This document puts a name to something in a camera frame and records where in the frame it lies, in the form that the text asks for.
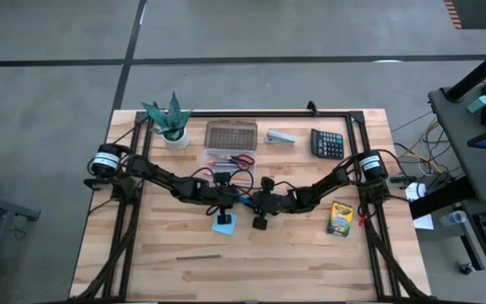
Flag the red-handled scissors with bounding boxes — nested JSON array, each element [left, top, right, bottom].
[[224, 153, 257, 171]]

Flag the black calculator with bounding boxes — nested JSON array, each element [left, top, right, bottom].
[[310, 128, 346, 161]]

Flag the green plant in white pot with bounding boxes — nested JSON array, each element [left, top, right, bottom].
[[140, 91, 194, 151]]

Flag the clear case with brown lid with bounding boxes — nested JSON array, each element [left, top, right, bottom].
[[201, 120, 260, 187]]

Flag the blue sticky note pad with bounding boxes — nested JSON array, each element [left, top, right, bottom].
[[211, 209, 239, 236]]

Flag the yellow green crayon box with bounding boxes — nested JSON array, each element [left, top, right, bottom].
[[326, 199, 354, 238]]

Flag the white paper sheet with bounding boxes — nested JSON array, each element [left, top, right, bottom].
[[413, 214, 435, 231]]

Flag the black caster wheel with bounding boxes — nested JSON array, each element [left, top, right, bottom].
[[456, 261, 477, 276]]

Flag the black mat with orange edging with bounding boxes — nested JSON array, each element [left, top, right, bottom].
[[443, 0, 486, 30]]

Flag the black aluminium table frame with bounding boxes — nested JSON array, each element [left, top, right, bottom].
[[69, 110, 432, 304]]

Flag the grey stapler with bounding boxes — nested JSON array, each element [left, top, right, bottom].
[[263, 128, 299, 148]]

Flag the dark grey side desk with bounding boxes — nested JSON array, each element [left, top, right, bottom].
[[409, 86, 486, 304]]

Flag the black taut arm cable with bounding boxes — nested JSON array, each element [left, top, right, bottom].
[[110, 121, 143, 145]]

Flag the black monitor pole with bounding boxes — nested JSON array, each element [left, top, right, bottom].
[[444, 37, 486, 103]]

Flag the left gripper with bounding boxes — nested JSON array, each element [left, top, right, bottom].
[[203, 171, 242, 225]]

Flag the clear water bottle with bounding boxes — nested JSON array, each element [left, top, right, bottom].
[[439, 209, 467, 227]]

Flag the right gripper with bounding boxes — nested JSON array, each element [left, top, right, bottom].
[[251, 176, 297, 231]]

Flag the teal block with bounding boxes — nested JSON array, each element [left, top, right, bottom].
[[466, 95, 486, 114]]

